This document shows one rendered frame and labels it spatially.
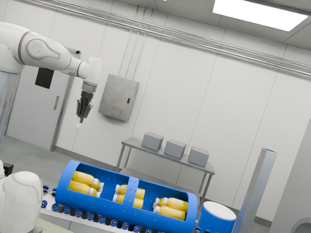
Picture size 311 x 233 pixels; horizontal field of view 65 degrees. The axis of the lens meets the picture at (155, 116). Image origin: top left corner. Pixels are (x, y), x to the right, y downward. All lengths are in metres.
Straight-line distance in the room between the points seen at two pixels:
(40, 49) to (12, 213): 0.63
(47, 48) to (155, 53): 4.09
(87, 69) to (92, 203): 0.81
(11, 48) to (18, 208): 0.60
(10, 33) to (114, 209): 1.09
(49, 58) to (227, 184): 4.50
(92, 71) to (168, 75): 3.45
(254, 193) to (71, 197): 1.04
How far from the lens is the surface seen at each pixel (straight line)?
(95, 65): 1.51
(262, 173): 1.40
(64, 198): 1.64
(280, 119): 5.08
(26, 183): 1.11
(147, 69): 4.93
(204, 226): 2.19
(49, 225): 1.36
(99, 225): 1.69
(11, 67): 1.07
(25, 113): 5.93
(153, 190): 1.83
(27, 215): 1.15
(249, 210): 1.45
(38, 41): 0.97
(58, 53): 1.00
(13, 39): 1.04
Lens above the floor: 1.80
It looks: 5 degrees down
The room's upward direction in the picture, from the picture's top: 17 degrees clockwise
